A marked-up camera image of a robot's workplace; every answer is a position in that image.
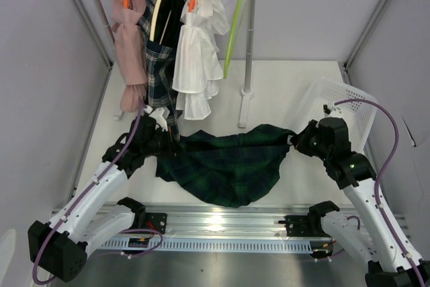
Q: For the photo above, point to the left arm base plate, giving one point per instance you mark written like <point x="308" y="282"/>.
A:
<point x="152" y="220"/>

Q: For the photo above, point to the navy cream plaid skirt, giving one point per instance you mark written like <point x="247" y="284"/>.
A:
<point x="160" y="59"/>

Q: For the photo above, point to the dark green plaid skirt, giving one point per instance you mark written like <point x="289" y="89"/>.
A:
<point x="229" y="171"/>

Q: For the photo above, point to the white slotted cable duct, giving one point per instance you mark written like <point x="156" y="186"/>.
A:
<point x="208" y="245"/>

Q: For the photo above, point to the green plastic hanger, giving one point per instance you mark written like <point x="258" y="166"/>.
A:
<point x="237" y="20"/>

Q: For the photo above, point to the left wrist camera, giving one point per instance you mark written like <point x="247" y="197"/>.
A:
<point x="159" y="115"/>

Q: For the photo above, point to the pink skirt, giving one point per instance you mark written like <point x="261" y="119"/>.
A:
<point x="130" y="52"/>

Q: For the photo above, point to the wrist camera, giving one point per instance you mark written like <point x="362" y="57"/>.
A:
<point x="332" y="111"/>
<point x="159" y="115"/>

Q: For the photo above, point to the aluminium mounting rail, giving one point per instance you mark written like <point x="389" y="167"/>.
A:
<point x="213" y="222"/>

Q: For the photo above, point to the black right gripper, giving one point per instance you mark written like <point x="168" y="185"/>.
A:
<point x="299" y="141"/>

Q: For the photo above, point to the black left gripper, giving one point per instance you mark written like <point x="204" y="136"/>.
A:
<point x="169" y="150"/>

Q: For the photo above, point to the white plastic basket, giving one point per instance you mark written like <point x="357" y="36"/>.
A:
<point x="359" y="116"/>

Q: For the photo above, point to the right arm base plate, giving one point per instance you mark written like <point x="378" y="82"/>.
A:
<point x="302" y="226"/>

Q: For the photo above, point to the cream wooden hanger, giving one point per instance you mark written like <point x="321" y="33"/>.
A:
<point x="153" y="28"/>

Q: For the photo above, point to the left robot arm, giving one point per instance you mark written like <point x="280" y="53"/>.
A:
<point x="60" y="247"/>

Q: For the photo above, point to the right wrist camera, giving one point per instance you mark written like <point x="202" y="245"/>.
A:
<point x="332" y="111"/>

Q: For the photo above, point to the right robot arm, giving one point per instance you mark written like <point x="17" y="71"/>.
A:
<point x="383" y="249"/>

